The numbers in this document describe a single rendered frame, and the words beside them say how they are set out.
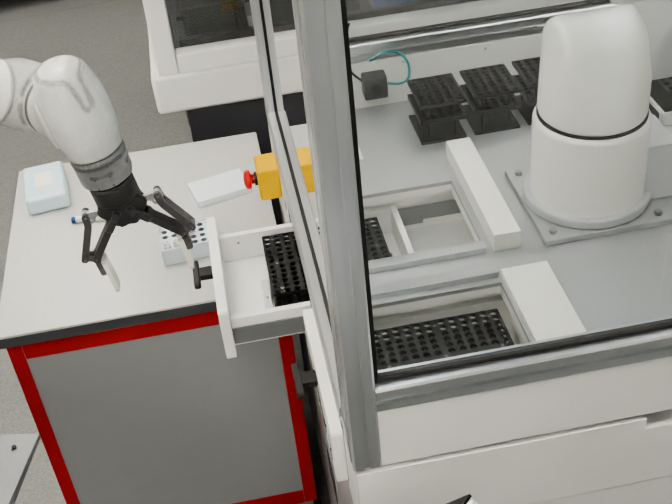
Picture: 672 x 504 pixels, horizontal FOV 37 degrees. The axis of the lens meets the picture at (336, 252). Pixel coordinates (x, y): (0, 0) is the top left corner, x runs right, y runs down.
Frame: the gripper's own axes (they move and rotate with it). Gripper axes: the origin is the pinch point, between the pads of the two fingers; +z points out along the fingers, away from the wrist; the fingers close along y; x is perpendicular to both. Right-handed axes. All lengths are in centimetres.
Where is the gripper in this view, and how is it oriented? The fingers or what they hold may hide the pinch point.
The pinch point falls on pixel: (152, 270)
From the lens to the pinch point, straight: 180.1
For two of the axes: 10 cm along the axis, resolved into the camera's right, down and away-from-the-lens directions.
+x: -1.6, -5.9, 7.9
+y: 9.6, -2.9, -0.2
